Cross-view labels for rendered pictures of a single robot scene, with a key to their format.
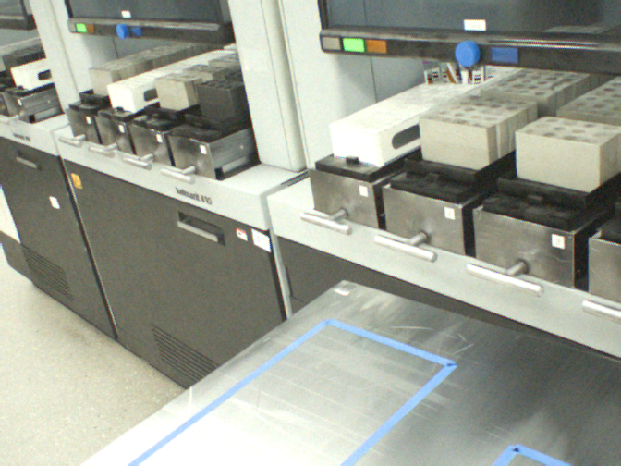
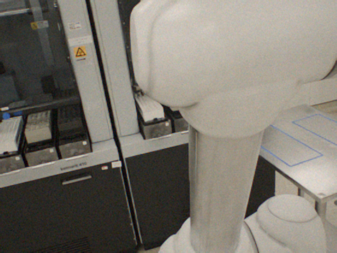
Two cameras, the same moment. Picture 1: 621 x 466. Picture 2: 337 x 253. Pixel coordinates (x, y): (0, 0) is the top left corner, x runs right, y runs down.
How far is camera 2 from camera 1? 1.41 m
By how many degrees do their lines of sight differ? 58
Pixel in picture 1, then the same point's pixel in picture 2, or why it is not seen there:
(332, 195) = (154, 131)
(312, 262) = (143, 158)
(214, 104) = (70, 129)
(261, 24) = (98, 91)
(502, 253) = not seen: hidden behind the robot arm
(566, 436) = (292, 118)
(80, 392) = not seen: outside the picture
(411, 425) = (280, 128)
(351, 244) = (161, 143)
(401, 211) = (180, 123)
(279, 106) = (106, 117)
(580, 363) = not seen: hidden behind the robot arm
